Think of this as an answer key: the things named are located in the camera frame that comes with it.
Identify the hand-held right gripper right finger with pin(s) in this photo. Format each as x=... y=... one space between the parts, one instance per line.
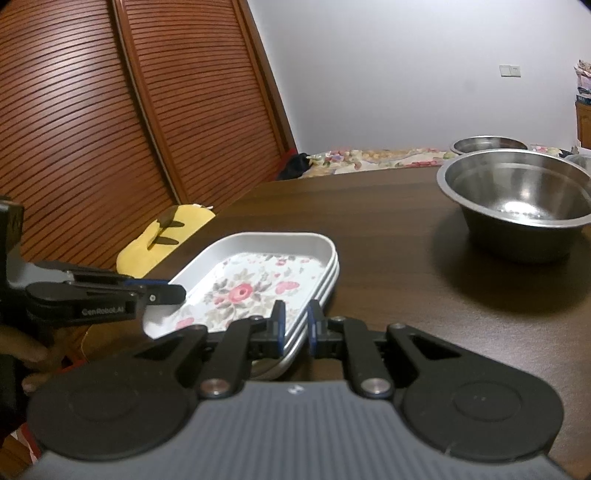
x=312 y=328

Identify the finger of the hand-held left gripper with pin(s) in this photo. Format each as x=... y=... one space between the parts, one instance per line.
x=92 y=276
x=161 y=294

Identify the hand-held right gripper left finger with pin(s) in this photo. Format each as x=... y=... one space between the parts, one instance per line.
x=277 y=328

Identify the square floral plate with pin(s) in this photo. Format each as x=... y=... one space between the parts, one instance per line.
x=298 y=331
x=291 y=357
x=249 y=277

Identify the large steel bowl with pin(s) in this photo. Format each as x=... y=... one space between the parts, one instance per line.
x=517 y=198

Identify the medium steel bowl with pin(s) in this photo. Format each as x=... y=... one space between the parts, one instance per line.
x=489 y=143

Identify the person's left hand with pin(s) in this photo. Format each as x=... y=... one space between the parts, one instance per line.
x=23 y=347

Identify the brown louvered wooden wardrobe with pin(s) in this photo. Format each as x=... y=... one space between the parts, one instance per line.
x=115 y=115

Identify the dark clothes heap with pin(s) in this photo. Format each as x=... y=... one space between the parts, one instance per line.
x=293 y=166

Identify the floral blanket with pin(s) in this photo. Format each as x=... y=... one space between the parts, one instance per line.
x=392 y=159

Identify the wooden sideboard cabinet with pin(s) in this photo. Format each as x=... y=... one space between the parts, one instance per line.
x=584 y=124

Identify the pile of folded cloths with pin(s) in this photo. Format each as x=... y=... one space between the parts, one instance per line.
x=584 y=78

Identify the white wall socket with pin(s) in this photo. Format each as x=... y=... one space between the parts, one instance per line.
x=510 y=70

